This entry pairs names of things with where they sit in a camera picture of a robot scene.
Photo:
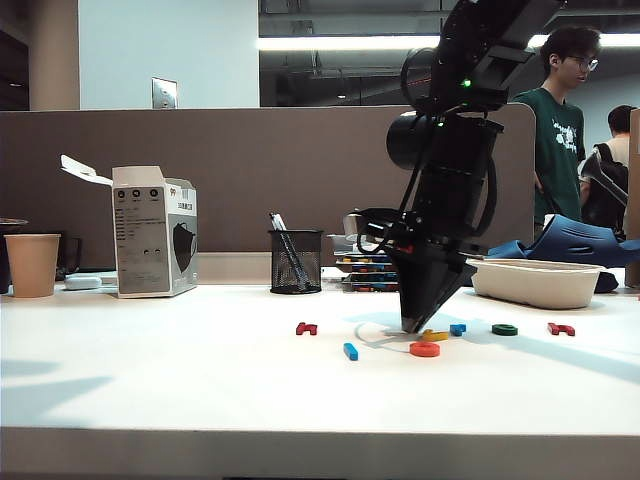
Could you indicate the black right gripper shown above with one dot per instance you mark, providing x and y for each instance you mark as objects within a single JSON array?
[{"x": 445, "y": 210}]

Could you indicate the yellow letter v magnet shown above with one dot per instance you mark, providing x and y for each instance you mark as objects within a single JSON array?
[{"x": 435, "y": 336}]

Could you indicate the orange letter o magnet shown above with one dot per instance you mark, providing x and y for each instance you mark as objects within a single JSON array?
[{"x": 425, "y": 349}]

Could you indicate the blue letter l magnet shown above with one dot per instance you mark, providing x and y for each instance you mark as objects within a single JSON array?
[{"x": 351, "y": 351}]

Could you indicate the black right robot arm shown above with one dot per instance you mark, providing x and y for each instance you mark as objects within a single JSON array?
[{"x": 480, "y": 50}]

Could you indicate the blue letter r magnet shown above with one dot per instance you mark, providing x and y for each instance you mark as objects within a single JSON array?
[{"x": 457, "y": 329}]

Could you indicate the flat magnet letter case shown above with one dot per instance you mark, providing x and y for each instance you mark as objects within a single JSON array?
[
  {"x": 370, "y": 288},
  {"x": 365, "y": 260},
  {"x": 367, "y": 269},
  {"x": 370, "y": 278}
]

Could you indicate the red letter h magnet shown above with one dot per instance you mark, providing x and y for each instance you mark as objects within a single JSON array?
[
  {"x": 560, "y": 329},
  {"x": 306, "y": 328}
]

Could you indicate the navy blue cloth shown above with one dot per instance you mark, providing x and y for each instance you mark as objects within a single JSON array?
[{"x": 507, "y": 250}]

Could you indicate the beige oval tray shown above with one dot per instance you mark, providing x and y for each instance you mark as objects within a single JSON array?
[{"x": 540, "y": 285}]

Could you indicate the stacked clear magnet cases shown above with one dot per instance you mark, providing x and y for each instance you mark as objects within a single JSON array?
[{"x": 340, "y": 245}]

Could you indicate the black mesh pen holder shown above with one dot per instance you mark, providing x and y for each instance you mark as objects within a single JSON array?
[{"x": 296, "y": 265}]

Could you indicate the blue foam clog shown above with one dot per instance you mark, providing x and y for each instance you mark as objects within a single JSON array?
[{"x": 580, "y": 242}]

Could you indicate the pen in holder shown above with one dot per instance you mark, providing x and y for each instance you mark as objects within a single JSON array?
[{"x": 277, "y": 222}]

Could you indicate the person in green shirt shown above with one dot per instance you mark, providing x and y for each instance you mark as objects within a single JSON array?
[{"x": 560, "y": 150}]

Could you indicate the brown desk partition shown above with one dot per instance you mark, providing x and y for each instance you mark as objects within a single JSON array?
[{"x": 250, "y": 175}]

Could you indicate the person with black backpack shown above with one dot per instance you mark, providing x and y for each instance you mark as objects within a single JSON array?
[{"x": 620, "y": 130}]

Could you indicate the ceiling light strip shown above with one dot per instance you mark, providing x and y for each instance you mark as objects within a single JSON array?
[{"x": 345, "y": 42}]

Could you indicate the open face mask box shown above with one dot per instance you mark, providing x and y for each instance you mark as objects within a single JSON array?
[{"x": 150, "y": 240}]

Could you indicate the small white device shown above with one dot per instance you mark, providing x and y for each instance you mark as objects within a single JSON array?
[{"x": 82, "y": 282}]

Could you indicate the brown paper cup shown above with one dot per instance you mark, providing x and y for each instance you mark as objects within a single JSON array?
[{"x": 32, "y": 265}]

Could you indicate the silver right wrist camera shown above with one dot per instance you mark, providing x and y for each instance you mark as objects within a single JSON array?
[{"x": 354, "y": 222}]

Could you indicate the metal wall plate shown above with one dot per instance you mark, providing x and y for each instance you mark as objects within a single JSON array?
[{"x": 165, "y": 93}]

